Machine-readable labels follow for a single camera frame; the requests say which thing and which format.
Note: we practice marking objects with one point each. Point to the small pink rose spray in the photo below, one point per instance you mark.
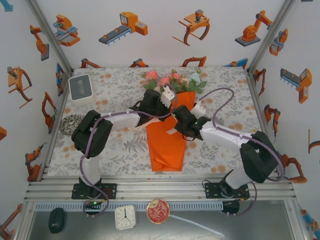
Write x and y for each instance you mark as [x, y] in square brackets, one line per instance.
[175, 77]

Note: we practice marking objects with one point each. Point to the aluminium side rail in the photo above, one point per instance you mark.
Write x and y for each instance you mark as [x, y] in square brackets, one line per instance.
[260, 107]
[53, 120]

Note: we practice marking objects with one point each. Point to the floral printed tablecloth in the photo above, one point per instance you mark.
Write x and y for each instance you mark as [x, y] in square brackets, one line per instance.
[120, 155]

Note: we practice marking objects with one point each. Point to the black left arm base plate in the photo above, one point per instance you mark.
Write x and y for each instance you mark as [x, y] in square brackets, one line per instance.
[111, 191]

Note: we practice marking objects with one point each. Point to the white tissue box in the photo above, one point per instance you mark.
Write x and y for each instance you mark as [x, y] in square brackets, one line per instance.
[81, 87]

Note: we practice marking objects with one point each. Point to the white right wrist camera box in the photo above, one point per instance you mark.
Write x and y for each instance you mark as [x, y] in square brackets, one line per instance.
[198, 108]

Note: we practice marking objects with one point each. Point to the red round tin lid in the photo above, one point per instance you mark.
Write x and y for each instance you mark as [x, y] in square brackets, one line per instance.
[158, 211]

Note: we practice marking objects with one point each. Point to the white peony spray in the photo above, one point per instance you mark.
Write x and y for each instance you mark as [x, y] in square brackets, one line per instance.
[156, 88]

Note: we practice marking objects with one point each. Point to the black connector box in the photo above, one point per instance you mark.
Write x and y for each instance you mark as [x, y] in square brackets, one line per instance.
[231, 207]
[93, 204]

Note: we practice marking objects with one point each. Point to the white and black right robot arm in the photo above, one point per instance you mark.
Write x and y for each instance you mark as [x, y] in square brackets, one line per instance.
[225, 132]

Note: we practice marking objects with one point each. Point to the aluminium rail bed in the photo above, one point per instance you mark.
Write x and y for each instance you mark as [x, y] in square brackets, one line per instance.
[162, 190]

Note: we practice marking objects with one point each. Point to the large pink rose spray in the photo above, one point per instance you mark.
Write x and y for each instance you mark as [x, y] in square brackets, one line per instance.
[151, 75]

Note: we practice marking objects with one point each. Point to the white square clock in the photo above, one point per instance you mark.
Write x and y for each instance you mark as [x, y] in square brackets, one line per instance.
[125, 217]

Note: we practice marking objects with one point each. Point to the black computer mouse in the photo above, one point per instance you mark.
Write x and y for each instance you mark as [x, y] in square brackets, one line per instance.
[56, 220]

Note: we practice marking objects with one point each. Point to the orange wrapping paper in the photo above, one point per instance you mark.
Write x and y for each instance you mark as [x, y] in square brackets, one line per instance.
[166, 150]

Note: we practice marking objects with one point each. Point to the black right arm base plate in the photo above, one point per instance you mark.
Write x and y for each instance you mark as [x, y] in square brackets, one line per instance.
[212, 191]

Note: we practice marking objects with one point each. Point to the mint green flower stem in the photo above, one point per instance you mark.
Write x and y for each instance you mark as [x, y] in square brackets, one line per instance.
[195, 78]

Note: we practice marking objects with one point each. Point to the aluminium frame post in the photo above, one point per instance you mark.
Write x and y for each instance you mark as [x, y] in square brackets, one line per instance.
[50, 35]
[271, 35]

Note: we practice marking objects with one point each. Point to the patterned glass bowl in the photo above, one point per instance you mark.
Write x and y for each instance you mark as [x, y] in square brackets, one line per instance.
[68, 125]

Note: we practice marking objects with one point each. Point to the white plastic strip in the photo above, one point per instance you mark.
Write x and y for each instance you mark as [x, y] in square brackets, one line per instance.
[197, 226]

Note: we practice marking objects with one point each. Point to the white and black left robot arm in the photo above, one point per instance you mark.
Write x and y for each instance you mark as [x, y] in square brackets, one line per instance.
[91, 167]

